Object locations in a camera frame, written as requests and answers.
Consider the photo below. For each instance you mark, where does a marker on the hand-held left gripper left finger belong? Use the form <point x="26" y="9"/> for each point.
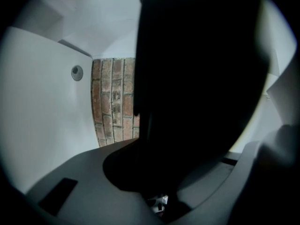
<point x="89" y="191"/>

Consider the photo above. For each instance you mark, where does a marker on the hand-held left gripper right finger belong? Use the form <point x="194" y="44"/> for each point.
<point x="264" y="167"/>

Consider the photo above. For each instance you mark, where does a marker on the white angled board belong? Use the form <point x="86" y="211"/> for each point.
<point x="287" y="95"/>

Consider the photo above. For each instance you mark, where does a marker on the white furniture panel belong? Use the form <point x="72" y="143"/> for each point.
<point x="39" y="107"/>

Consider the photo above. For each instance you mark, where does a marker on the grey round panel fitting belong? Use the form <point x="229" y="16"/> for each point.
<point x="77" y="72"/>

